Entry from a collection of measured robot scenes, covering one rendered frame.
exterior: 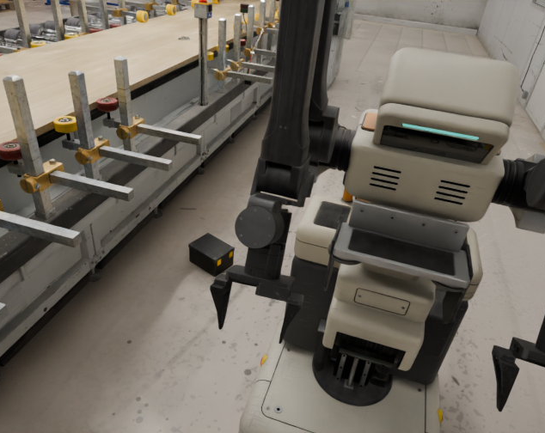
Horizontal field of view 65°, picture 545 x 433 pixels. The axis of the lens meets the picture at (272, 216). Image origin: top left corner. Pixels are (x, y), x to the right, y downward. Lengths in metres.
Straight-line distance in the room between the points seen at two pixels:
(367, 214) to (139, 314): 1.48
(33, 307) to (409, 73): 1.72
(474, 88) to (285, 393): 1.10
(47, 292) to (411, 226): 1.62
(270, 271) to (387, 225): 0.32
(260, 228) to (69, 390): 1.48
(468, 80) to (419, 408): 1.12
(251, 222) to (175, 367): 1.41
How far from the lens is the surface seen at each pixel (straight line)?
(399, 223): 0.88
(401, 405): 1.59
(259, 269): 0.64
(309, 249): 1.30
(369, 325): 1.04
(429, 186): 0.86
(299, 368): 1.58
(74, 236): 1.20
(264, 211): 0.56
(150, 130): 1.85
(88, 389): 1.93
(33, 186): 1.48
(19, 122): 1.43
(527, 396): 2.23
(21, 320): 2.01
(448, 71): 0.78
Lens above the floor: 1.53
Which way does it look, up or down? 33 degrees down
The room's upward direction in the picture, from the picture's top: 6 degrees clockwise
